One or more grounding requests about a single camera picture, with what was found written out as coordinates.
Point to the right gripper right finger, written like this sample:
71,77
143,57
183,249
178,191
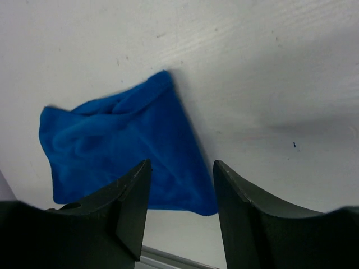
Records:
260,230

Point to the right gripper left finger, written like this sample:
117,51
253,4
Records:
102,230

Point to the blue towel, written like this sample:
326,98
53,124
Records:
96,143

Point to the aluminium front rail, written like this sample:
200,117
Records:
154,258

